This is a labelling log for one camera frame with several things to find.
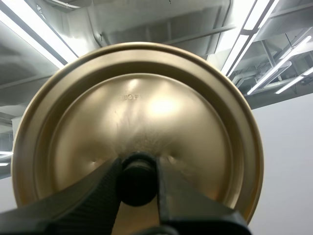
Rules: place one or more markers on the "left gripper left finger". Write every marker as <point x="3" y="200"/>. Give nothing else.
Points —
<point x="80" y="203"/>

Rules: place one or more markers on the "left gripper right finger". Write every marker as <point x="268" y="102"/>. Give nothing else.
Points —
<point x="185" y="208"/>

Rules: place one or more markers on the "grey ceiling air duct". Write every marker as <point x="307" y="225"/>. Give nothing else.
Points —
<point x="159" y="24"/>

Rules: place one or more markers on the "long ceiling light strip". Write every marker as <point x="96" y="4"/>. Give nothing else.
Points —
<point x="247" y="34"/>
<point x="293" y="83"/>
<point x="278" y="66"/>
<point x="36" y="31"/>

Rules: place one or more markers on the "gold pot lid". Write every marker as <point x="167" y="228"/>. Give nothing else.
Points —
<point x="146" y="122"/>

